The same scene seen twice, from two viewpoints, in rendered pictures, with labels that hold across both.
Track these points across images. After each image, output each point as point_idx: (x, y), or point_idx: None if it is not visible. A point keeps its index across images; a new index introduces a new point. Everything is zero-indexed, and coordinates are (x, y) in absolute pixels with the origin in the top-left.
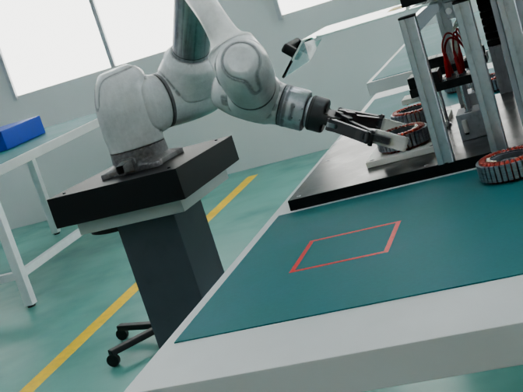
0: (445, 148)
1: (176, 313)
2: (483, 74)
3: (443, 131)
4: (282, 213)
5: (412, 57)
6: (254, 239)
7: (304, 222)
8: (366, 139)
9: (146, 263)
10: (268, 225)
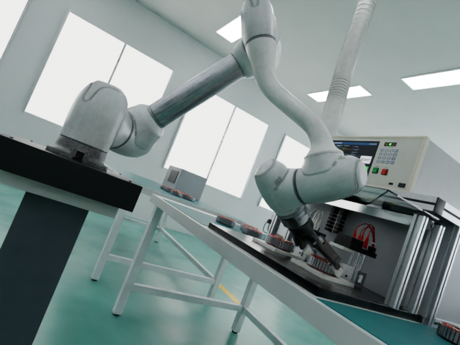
0: (400, 299)
1: (20, 288)
2: (430, 268)
3: (404, 289)
4: (311, 295)
5: (417, 239)
6: (359, 328)
7: (374, 325)
8: (337, 262)
9: (29, 235)
10: (330, 309)
